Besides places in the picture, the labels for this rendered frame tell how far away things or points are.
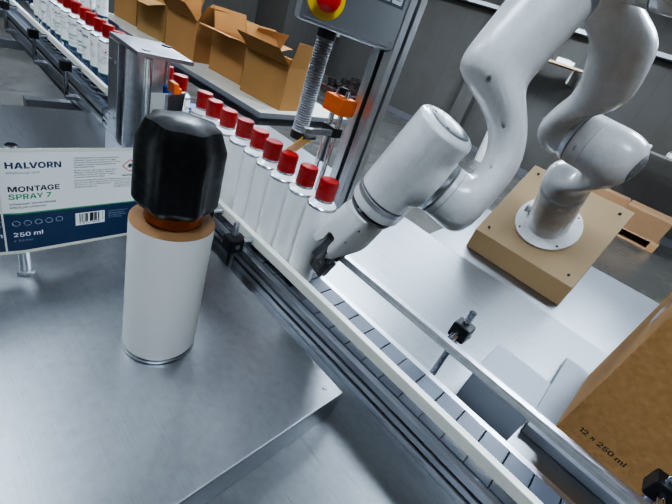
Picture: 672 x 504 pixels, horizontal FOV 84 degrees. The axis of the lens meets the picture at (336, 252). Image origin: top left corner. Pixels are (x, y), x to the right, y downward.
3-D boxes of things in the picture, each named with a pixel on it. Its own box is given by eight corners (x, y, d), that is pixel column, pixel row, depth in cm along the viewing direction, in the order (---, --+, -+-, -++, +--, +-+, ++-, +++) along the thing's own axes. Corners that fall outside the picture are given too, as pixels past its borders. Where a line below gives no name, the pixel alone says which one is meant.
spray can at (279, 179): (247, 242, 76) (270, 146, 66) (266, 237, 80) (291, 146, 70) (262, 256, 74) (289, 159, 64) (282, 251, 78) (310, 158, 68)
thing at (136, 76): (104, 154, 87) (106, 32, 74) (161, 154, 96) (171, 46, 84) (128, 182, 80) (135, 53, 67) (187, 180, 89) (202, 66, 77)
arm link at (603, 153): (561, 163, 106) (591, 94, 85) (624, 202, 96) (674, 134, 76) (530, 188, 104) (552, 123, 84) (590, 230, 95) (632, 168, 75)
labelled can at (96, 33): (96, 84, 125) (96, 15, 115) (112, 89, 126) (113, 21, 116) (86, 86, 121) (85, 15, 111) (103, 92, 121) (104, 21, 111)
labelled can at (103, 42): (95, 91, 120) (95, 19, 109) (112, 93, 123) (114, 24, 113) (101, 97, 117) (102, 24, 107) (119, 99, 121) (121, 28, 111)
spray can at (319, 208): (279, 270, 72) (309, 172, 62) (300, 266, 75) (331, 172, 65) (295, 287, 69) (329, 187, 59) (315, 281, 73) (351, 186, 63)
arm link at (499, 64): (611, 61, 50) (450, 232, 58) (522, -21, 49) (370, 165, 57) (660, 40, 41) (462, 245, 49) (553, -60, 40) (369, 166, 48)
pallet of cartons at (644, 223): (652, 242, 629) (674, 218, 605) (654, 254, 560) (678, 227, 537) (574, 204, 686) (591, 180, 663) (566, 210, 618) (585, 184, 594)
